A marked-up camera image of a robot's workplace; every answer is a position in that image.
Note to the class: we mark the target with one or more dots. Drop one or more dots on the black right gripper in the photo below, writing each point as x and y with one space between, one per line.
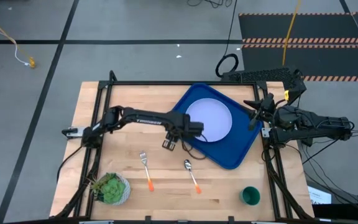
267 107

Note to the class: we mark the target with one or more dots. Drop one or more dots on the blue plastic tray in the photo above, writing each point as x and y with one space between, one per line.
228 149

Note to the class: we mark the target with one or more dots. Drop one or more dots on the white paper sign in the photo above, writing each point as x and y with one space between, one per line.
320 196

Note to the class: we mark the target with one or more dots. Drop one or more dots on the black metal table frame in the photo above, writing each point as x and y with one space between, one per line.
179 83

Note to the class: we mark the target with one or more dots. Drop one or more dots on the yellow tag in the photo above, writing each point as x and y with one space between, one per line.
287 95

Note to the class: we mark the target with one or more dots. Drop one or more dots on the green plastic cup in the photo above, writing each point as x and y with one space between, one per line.
250 196

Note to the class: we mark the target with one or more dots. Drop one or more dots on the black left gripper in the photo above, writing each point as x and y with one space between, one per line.
194 129

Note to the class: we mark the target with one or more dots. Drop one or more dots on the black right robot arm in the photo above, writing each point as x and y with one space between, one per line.
315 123

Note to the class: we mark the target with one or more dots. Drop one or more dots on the pale lavender round plate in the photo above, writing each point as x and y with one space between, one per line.
210 118

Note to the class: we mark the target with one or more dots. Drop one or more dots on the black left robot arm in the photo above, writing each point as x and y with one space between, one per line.
148 118

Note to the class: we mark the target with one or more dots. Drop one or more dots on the black hazard-striped floor mat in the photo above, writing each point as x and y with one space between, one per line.
266 28

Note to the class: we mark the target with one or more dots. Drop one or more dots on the green succulent in white pot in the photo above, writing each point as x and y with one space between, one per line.
113 189

